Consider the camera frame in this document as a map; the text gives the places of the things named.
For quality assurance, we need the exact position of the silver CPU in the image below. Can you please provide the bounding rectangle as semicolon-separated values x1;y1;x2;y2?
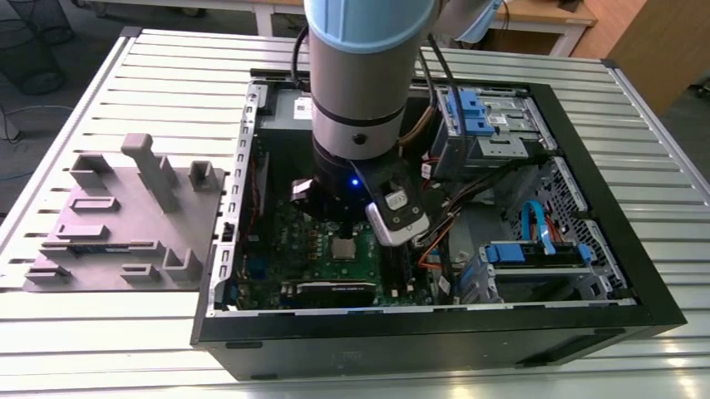
331;239;359;261

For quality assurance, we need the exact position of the CPU socket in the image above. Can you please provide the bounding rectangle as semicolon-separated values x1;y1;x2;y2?
327;232;363;264

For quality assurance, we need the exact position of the grey power supply unit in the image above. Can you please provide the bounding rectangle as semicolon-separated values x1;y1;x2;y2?
257;88;317;190

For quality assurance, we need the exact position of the green motherboard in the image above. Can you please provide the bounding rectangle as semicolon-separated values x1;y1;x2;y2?
232;195;443;312

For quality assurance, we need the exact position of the black RAM slot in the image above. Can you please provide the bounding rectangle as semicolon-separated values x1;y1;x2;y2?
375;244;388;301
383;245;396;298
391;245;405;294

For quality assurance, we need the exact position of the black graphics card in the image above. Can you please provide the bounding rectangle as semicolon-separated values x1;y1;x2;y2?
279;280;379;309

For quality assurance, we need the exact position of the silver optical drive cage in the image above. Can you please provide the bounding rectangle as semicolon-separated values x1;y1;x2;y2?
431;88;559;180

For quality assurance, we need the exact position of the hard disk in blue carrier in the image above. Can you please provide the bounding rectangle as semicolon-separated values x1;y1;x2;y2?
483;243;592;268

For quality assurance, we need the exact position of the grey parts rack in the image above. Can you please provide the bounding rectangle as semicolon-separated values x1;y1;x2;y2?
24;132;229;294

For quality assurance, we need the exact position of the black PC case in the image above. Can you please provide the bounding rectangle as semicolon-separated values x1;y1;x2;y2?
189;68;687;382

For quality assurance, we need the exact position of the silver disk bay cage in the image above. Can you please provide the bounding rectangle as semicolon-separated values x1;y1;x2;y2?
456;240;634;305

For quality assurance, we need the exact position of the bare blue RAM stick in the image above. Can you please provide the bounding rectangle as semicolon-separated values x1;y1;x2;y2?
65;243;134;254

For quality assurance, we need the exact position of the wooden desk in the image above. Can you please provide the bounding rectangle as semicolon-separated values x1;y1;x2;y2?
481;0;599;58

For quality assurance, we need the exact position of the wooden cabinet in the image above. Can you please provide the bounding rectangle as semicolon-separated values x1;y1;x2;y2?
569;0;710;120

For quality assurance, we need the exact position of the small silver camera module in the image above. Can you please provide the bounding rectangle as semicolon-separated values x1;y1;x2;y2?
289;177;317;206

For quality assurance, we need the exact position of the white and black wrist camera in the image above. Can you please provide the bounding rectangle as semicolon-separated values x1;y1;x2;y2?
364;190;431;247

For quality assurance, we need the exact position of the black cable bundle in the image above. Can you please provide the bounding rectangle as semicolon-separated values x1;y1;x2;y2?
424;155;559;250

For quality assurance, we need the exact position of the orange wire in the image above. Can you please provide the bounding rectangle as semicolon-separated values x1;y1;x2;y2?
415;234;448;272

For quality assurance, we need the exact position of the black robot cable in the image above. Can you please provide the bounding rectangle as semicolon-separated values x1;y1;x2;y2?
288;24;312;92
415;32;464;146

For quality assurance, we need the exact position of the blue plastic drive bracket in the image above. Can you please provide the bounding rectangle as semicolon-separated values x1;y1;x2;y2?
447;90;497;137

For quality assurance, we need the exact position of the blue flat wire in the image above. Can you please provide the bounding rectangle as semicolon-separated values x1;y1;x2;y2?
519;199;556;257

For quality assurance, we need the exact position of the black wire mesh bin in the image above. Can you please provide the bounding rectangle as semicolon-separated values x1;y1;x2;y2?
0;0;73;96

